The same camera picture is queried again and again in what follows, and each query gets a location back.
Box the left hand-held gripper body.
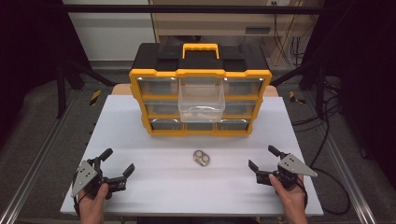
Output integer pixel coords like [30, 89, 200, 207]
[70, 157, 127, 201]

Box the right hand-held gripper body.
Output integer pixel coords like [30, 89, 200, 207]
[255, 153, 318, 189]

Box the person's left hand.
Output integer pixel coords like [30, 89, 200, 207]
[77, 182, 110, 217]

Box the person's right hand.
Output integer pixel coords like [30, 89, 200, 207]
[268, 174, 308, 218]

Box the yellow and black tape marker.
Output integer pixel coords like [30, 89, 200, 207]
[289, 91, 307, 105]
[89, 90, 103, 106]

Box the black metal stand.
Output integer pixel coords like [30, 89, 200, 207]
[55, 58, 118, 119]
[270, 57, 330, 120]

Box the large clear plastic drawer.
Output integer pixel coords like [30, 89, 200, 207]
[177, 77, 226, 123]

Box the yellow and black organizer cabinet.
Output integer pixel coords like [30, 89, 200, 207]
[129, 42, 273, 137]

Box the white cabinet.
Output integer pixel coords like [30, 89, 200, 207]
[62, 0, 157, 62]

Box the dark curtain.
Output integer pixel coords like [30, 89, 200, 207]
[0, 0, 92, 147]
[303, 0, 396, 185]

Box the right hand-held gripper cable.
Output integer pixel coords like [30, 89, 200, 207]
[298, 167, 352, 217]

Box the black floor cable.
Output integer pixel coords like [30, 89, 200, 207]
[290, 77, 344, 169]

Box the aluminium rail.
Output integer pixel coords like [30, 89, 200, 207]
[302, 91, 378, 224]
[0, 92, 79, 224]

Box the bundle of hanging cables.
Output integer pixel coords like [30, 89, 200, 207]
[272, 2, 316, 67]

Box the yellow carry handle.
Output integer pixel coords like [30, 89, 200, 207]
[182, 43, 220, 60]

